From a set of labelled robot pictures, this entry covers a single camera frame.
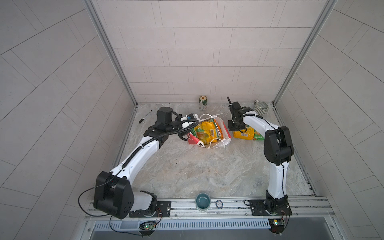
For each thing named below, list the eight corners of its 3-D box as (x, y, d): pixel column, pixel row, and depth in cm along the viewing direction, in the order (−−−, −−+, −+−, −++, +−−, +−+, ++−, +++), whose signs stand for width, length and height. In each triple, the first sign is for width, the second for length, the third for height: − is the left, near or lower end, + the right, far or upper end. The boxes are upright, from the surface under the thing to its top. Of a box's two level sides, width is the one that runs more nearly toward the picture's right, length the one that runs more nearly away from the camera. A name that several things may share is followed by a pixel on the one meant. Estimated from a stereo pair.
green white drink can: (198, 111, 114) (198, 101, 106) (198, 105, 118) (198, 95, 110) (206, 111, 114) (207, 101, 106) (206, 105, 118) (207, 95, 110)
